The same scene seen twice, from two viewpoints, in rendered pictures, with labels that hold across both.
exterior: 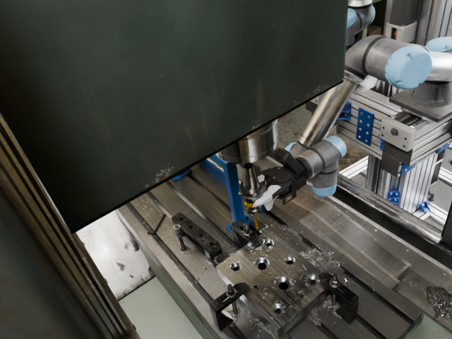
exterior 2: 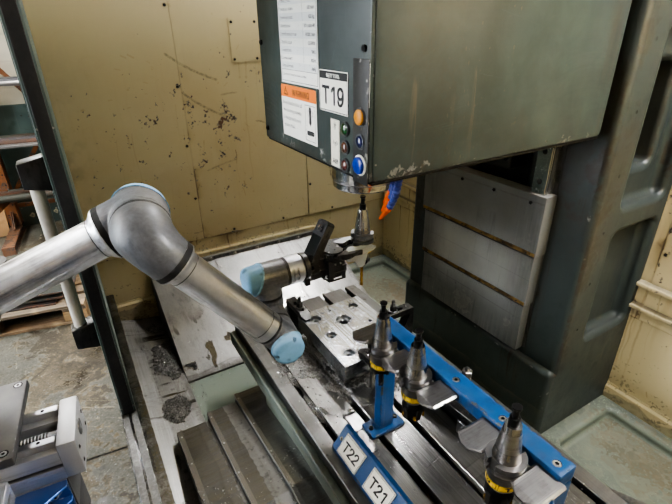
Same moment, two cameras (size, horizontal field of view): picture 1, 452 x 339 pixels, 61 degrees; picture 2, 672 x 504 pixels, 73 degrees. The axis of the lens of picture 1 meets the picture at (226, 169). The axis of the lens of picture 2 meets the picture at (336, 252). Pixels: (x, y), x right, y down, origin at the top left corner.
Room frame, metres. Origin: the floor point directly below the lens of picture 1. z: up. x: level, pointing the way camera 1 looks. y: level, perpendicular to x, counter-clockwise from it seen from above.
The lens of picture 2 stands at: (1.88, -0.13, 1.83)
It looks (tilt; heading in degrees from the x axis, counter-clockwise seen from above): 27 degrees down; 180
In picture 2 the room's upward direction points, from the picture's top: 1 degrees counter-clockwise
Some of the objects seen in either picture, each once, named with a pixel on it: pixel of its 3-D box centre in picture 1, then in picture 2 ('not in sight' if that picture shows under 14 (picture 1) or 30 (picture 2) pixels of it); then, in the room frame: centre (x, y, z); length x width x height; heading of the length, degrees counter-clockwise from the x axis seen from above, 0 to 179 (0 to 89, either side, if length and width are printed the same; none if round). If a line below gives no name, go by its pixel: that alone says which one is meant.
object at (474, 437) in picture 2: not in sight; (479, 436); (1.34, 0.11, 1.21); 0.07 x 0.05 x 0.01; 120
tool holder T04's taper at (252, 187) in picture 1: (249, 175); (362, 220); (0.76, -0.06, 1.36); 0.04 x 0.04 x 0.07
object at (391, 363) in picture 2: not in sight; (398, 362); (1.15, -0.01, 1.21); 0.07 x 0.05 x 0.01; 120
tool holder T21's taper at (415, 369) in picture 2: not in sight; (416, 359); (1.19, 0.02, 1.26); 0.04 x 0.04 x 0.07
